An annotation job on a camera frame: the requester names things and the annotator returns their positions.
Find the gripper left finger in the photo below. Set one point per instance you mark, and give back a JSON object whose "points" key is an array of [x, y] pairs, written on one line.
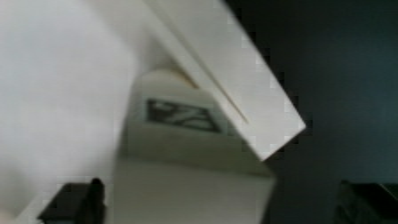
{"points": [[76, 205]]}

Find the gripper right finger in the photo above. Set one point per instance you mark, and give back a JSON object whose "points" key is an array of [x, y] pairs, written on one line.
{"points": [[366, 203]]}

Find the white square tabletop part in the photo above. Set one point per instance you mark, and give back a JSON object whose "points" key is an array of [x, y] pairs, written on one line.
{"points": [[78, 46]]}

